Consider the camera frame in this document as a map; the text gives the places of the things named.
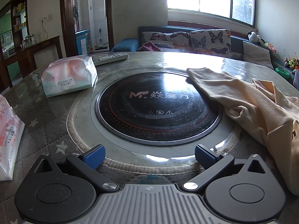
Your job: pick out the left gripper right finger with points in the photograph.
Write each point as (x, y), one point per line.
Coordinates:
(215, 165)

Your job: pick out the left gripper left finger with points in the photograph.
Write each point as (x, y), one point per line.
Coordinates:
(84, 166)

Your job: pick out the cream sweatshirt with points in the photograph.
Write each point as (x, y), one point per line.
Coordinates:
(262, 110)

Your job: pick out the black round induction cooktop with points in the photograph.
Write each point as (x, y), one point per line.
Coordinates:
(157, 109)

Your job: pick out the pink tissue pack near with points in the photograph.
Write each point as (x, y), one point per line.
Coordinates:
(11, 129)

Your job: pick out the pink tissue pack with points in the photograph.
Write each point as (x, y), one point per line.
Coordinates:
(11, 129)
(68, 75)

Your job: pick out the pink tissue pack far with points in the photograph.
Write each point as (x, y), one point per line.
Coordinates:
(68, 75)

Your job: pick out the grey remote control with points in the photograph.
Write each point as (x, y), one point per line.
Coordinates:
(100, 59)

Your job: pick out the green plastic bowl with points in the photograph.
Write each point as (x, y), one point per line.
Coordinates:
(282, 73)

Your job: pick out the grey plain cushion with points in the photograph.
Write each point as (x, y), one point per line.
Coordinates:
(256, 55)

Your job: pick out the butterfly cushion right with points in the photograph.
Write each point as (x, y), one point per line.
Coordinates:
(214, 42)

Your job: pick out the butterfly cushion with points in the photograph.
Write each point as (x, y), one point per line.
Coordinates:
(214, 42)
(167, 42)

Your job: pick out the blue corner sofa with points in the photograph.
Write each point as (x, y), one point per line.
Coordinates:
(132, 44)

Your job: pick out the plush toys pile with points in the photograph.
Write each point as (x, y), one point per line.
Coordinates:
(292, 64)

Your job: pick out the butterfly cushion left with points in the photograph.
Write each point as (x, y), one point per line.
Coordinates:
(167, 42)

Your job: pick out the blue white small cabinet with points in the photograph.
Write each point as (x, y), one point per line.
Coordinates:
(81, 42)

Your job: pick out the colourful small toy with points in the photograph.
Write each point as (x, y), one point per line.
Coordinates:
(270, 47)

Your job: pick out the magenta cloth on sofa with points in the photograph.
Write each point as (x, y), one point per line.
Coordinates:
(148, 47)

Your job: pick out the black white plush toy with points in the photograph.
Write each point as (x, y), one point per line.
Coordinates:
(255, 38)

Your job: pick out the dark wooden shelf unit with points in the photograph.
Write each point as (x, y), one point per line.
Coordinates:
(14, 29)

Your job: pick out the dark wooden door frame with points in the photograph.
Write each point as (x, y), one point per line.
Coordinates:
(68, 30)

